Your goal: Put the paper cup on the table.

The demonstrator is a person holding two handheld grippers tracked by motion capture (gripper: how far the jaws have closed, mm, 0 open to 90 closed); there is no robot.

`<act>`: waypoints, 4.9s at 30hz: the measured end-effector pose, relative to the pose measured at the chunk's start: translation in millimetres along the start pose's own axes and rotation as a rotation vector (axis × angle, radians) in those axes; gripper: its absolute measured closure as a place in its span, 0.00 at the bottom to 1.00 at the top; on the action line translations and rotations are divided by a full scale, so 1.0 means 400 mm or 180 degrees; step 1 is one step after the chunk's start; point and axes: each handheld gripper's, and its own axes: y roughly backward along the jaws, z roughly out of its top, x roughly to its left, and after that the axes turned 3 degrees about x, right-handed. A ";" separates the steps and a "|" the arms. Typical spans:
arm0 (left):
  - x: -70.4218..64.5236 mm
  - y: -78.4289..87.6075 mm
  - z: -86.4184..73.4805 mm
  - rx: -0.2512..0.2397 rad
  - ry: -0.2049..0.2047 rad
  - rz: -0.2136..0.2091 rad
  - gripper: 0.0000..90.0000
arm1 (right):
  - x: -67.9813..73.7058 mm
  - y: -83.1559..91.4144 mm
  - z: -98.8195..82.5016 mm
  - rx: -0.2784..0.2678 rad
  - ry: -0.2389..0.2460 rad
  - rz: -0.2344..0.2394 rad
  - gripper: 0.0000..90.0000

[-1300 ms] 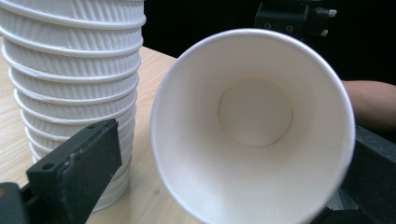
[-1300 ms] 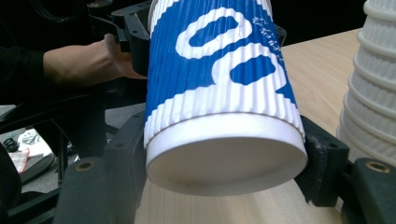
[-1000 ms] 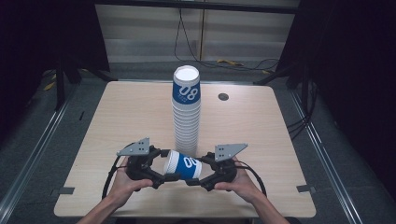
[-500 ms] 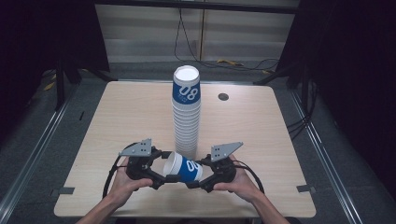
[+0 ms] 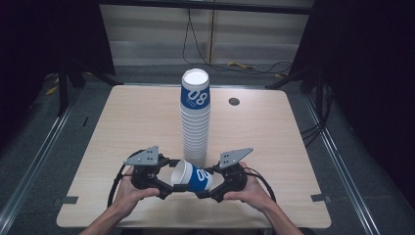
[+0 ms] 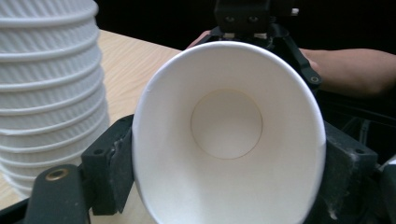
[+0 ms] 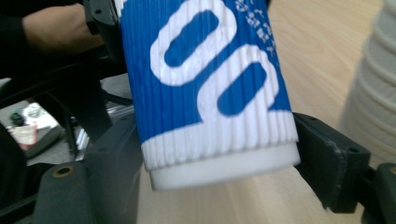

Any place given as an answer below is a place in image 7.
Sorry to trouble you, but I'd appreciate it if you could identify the grey box with white items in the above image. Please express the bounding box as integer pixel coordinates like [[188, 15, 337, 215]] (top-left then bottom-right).
[[7, 102, 64, 159]]

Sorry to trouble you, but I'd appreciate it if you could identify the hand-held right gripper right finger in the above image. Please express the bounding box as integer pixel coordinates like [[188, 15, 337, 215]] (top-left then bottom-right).
[[293, 112, 372, 215]]

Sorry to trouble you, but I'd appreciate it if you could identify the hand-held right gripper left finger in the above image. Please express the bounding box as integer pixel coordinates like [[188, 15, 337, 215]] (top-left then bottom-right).
[[83, 114, 148, 224]]

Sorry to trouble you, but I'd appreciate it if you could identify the blue ribbed paper cup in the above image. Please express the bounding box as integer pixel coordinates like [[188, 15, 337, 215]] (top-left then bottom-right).
[[114, 0, 302, 191]]

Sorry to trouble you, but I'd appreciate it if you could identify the stack of white paper cups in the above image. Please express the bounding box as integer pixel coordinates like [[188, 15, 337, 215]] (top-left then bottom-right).
[[338, 0, 396, 167]]

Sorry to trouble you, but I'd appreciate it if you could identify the black metal frame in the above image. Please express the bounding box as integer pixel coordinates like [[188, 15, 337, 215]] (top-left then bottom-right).
[[0, 46, 134, 157]]

